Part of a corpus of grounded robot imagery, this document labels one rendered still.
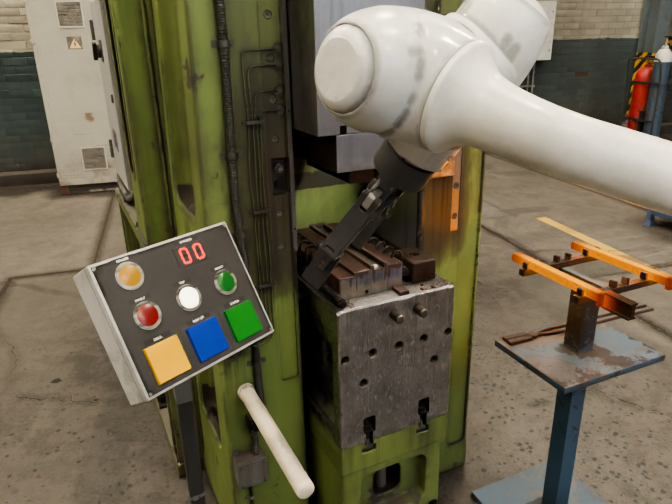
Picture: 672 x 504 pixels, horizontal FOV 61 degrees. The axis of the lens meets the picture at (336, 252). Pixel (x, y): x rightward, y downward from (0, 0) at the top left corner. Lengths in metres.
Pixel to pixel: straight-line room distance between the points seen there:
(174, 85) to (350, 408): 1.07
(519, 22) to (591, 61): 8.88
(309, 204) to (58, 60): 5.09
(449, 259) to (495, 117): 1.45
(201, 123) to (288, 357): 0.74
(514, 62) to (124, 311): 0.84
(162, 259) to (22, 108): 6.39
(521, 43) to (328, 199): 1.44
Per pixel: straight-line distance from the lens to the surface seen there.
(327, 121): 1.41
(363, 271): 1.57
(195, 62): 1.45
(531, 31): 0.64
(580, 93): 9.46
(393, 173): 0.71
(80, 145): 6.86
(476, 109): 0.49
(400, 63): 0.47
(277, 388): 1.79
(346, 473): 1.82
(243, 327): 1.28
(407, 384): 1.75
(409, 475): 2.05
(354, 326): 1.55
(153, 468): 2.53
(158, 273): 1.22
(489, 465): 2.47
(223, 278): 1.29
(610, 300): 1.63
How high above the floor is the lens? 1.60
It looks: 21 degrees down
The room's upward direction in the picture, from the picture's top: 1 degrees counter-clockwise
